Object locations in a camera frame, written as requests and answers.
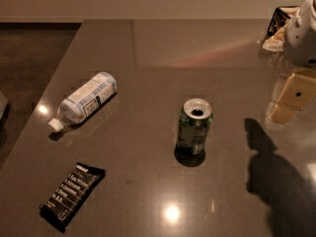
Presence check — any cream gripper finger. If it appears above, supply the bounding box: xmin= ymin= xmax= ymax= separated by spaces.
xmin=268 ymin=102 xmax=297 ymax=124

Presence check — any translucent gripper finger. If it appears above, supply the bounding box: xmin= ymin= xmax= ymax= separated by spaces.
xmin=271 ymin=76 xmax=288 ymax=107

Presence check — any green soda can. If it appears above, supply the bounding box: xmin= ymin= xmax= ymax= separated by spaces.
xmin=176 ymin=99 xmax=213 ymax=155

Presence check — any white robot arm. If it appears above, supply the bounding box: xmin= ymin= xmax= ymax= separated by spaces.
xmin=262 ymin=0 xmax=316 ymax=126

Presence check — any blue label plastic bottle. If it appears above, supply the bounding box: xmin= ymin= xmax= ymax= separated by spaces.
xmin=48 ymin=72 xmax=118 ymax=132

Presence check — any black snack bar wrapper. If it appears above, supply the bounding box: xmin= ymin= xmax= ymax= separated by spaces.
xmin=39 ymin=163 xmax=106 ymax=233

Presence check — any black wire basket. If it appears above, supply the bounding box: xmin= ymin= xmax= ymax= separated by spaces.
xmin=263 ymin=6 xmax=300 ymax=52

